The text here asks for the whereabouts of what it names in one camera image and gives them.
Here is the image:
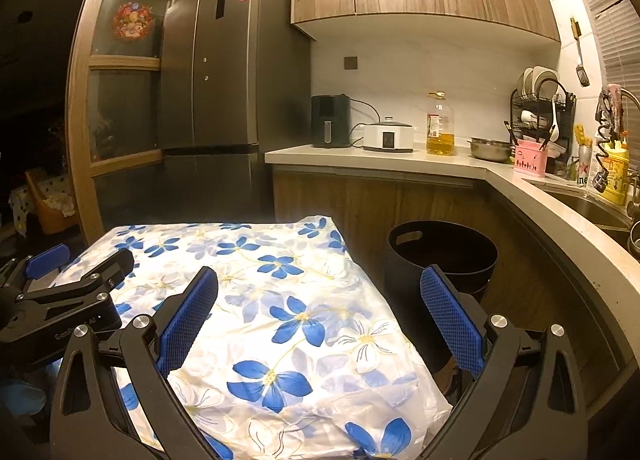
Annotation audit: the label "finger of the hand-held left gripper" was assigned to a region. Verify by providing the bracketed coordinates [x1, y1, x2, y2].
[12, 249, 136, 321]
[0, 242, 71, 298]

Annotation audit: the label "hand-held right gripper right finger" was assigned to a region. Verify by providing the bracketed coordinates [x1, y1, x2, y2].
[419, 265, 590, 460]

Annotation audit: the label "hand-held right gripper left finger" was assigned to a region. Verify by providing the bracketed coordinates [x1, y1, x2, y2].
[49, 266, 221, 460]

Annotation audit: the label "black trash bin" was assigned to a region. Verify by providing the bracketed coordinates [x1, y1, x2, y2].
[387, 221, 499, 371]

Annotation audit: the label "dotted cloth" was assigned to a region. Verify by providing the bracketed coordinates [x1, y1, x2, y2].
[9, 185, 32, 237]

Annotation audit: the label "blue floral tablecloth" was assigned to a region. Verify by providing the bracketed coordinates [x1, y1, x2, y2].
[50, 214, 453, 460]

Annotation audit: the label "kitchen counter with cabinets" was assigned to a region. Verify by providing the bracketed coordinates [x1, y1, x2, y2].
[265, 142, 640, 421]

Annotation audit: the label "steel sink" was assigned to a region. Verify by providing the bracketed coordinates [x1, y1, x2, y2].
[520, 177, 640, 251]

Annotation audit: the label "steel bowl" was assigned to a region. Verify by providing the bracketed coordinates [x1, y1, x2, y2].
[468, 136, 513, 163]

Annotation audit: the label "pink utensil holder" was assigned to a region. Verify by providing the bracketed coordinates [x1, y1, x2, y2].
[513, 139, 548, 177]

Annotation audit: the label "cooking oil bottle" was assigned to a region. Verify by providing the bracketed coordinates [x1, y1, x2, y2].
[426, 90, 456, 157]

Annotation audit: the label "white electric cooker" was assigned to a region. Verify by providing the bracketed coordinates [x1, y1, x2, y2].
[362, 116, 416, 153]

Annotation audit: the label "spring kitchen faucet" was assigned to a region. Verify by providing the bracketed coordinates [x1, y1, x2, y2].
[592, 112, 620, 192]

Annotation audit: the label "white pump bottle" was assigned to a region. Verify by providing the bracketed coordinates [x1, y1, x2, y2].
[586, 132, 605, 186]

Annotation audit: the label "wooden glass door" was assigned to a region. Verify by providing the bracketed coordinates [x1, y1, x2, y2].
[65, 0, 203, 246]

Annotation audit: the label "yellow detergent bottle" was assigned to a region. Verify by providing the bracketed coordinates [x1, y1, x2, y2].
[600, 137, 630, 206]

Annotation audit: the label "grey refrigerator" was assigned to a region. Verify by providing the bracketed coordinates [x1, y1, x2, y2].
[159, 0, 316, 241]

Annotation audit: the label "black air fryer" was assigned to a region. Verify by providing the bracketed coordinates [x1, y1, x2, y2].
[311, 94, 352, 148]

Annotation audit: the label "black dish rack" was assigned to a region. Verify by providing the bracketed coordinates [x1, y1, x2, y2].
[510, 82, 577, 171]

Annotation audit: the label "red round door decoration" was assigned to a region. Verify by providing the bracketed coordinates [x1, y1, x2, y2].
[112, 1, 153, 41]

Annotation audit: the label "purple dish cloth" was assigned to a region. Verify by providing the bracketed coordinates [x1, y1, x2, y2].
[599, 84, 626, 137]

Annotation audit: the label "metal slotted spatula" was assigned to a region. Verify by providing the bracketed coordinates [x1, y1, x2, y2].
[570, 17, 591, 87]

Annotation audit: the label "window blinds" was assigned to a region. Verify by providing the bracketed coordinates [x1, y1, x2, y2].
[560, 0, 640, 106]

